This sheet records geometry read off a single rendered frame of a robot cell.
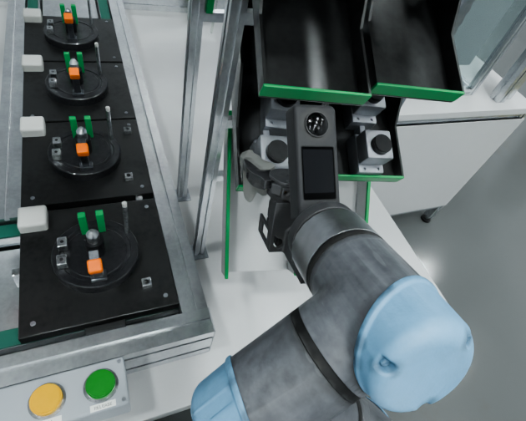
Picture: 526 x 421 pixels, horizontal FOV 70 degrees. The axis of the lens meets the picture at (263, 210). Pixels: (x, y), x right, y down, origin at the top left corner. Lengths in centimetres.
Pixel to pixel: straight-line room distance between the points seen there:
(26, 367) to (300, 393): 50
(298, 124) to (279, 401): 24
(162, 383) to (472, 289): 194
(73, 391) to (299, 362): 45
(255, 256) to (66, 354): 34
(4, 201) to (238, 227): 44
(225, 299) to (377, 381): 60
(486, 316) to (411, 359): 214
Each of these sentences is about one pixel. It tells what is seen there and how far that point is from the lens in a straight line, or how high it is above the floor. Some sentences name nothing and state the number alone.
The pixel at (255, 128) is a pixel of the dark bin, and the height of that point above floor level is 123.
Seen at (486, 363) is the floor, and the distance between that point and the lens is 222.
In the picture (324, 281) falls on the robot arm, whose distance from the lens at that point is 29.
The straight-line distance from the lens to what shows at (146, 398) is 75.
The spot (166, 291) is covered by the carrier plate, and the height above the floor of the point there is 97.
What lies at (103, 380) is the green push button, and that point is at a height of 97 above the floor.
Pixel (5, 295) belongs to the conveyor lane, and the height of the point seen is 92.
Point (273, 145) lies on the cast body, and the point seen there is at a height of 127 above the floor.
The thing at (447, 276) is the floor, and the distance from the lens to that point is 236.
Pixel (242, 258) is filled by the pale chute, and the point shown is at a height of 101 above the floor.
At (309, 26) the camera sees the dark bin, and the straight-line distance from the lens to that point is 52.
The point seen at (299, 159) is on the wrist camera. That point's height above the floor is 135.
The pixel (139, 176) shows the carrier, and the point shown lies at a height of 97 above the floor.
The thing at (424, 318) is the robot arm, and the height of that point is 141.
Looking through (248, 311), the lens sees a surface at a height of 86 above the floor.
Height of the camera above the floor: 159
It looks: 49 degrees down
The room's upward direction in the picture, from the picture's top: 19 degrees clockwise
